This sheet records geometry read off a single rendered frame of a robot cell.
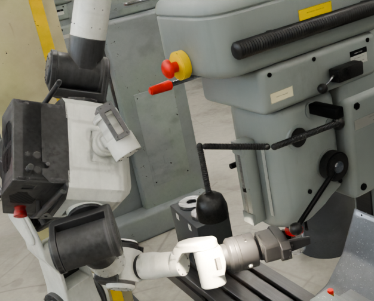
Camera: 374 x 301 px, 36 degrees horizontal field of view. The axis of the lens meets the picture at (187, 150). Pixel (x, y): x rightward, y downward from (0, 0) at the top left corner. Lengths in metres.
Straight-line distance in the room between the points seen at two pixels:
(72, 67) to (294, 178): 0.60
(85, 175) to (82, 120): 0.14
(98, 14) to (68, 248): 0.56
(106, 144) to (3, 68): 1.60
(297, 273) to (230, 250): 2.16
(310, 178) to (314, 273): 2.24
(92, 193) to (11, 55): 1.60
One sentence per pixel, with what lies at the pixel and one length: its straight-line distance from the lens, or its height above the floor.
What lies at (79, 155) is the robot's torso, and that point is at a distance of 1.34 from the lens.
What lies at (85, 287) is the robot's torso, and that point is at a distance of 1.79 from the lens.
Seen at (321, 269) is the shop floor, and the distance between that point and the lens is 3.59.
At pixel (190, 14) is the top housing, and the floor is 1.86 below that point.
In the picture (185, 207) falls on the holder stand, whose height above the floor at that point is 1.15.
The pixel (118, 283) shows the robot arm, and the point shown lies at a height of 1.20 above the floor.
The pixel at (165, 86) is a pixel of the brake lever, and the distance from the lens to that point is 1.28.
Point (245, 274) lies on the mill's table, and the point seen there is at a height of 0.95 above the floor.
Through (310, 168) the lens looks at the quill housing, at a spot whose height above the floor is 1.46.
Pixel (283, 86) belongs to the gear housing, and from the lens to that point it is 1.20.
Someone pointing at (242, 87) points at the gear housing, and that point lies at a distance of 1.21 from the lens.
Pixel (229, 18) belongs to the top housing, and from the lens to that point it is 1.10.
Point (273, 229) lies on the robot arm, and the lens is 1.49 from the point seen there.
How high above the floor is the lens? 2.01
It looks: 21 degrees down
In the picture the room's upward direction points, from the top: 12 degrees counter-clockwise
